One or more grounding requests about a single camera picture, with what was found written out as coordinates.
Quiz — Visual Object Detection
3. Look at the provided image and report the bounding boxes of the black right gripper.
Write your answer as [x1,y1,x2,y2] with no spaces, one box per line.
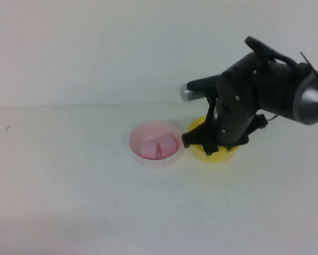
[181,71,268,157]

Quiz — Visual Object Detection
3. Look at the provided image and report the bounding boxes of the pink cube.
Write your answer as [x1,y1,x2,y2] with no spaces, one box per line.
[140,140,158,160]
[156,134,177,157]

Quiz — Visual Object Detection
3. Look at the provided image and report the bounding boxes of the yellow plastic bowl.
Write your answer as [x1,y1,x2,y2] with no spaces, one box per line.
[187,115,239,164]

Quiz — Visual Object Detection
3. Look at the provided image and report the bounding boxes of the pink plastic bowl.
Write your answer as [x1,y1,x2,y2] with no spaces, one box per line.
[128,120,184,169]

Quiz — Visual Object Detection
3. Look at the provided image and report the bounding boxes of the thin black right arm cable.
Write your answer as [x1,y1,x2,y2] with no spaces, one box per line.
[264,113,280,124]

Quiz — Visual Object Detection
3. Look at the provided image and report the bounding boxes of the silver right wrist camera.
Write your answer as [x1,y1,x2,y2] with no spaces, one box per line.
[179,74,221,102]

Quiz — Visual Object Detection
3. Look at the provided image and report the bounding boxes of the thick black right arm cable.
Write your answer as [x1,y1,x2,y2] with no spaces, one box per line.
[244,35,299,71]

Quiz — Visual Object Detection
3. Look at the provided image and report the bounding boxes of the black cable tie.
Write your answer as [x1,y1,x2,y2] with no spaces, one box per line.
[299,51,318,90]

